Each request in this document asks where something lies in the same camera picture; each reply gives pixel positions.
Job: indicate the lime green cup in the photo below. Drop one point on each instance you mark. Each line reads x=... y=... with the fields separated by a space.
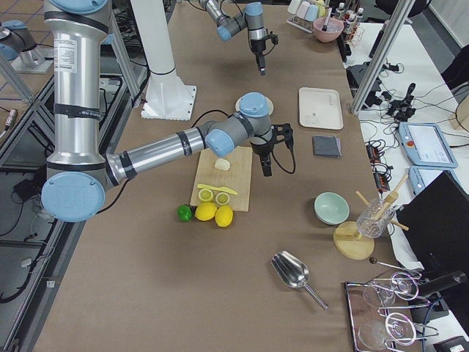
x=321 y=8

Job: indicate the bamboo cutting board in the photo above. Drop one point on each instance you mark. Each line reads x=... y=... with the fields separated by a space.
x=238 y=177

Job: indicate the pale green round plate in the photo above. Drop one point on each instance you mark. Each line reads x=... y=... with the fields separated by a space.
x=272 y=104

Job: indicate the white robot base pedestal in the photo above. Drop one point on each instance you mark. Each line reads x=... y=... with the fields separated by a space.
x=167 y=97

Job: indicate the mint white cup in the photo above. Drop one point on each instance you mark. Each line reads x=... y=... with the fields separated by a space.
x=293 y=6

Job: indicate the mint green bowl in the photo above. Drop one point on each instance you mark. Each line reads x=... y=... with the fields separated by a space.
x=331 y=208

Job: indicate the teach pendant upper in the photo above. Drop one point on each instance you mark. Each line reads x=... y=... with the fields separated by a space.
x=425 y=145

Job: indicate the light blue cup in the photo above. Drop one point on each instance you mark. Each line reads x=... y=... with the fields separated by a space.
x=312 y=13

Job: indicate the grey folded cloth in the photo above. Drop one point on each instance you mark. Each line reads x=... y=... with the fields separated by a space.
x=326 y=146

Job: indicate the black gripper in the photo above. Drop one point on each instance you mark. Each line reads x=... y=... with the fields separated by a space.
x=261 y=148
x=259 y=48

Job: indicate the wooden glass stand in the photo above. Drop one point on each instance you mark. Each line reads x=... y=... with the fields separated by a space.
x=354 y=245

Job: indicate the aluminium frame post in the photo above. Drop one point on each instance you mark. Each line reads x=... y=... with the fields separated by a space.
x=390 y=34

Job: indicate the clear textured glass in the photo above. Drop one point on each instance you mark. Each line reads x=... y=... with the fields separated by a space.
x=375 y=218

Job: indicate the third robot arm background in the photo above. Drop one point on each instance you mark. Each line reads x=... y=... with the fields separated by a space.
x=19 y=47

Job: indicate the teach pendant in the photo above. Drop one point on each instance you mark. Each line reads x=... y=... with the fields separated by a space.
x=421 y=176
x=425 y=145

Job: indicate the white steamed bun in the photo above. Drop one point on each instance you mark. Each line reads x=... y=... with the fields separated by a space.
x=222 y=164

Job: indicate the black monitor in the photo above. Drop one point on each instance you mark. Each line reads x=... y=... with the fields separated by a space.
x=438 y=225

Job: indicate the yellow lemon outer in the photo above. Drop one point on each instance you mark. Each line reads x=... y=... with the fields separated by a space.
x=224 y=216

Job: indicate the lemon half lower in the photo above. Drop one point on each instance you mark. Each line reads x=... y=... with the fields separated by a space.
x=222 y=198

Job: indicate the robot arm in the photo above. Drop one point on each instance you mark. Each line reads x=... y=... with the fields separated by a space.
x=78 y=173
x=249 y=18

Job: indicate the bottle rack with bottles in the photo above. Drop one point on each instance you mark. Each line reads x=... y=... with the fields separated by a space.
x=350 y=13

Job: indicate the lemon half upper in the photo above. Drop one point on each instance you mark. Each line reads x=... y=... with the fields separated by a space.
x=206 y=195

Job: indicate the steel ice scoop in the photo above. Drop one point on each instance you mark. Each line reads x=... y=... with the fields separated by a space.
x=295 y=274

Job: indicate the white wire cup rack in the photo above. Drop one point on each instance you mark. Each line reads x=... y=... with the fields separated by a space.
x=300 y=23

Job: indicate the yellow lemon near board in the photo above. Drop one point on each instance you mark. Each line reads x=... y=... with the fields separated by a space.
x=206 y=211

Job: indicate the metal glass rack tray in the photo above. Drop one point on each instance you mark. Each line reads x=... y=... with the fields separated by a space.
x=379 y=313

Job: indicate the teach pendant lower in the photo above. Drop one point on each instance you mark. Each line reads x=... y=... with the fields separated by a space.
x=421 y=176

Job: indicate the pink bowl of ice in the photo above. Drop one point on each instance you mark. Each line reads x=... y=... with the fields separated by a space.
x=334 y=28

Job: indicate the yellow plastic knife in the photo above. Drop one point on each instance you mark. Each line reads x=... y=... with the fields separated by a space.
x=215 y=188

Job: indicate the cream rabbit tray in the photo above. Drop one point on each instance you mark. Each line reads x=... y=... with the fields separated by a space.
x=320 y=108

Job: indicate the lemon half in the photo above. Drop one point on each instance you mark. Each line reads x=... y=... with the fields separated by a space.
x=222 y=198
x=206 y=195

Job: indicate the pink cup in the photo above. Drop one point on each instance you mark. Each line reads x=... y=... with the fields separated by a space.
x=302 y=9

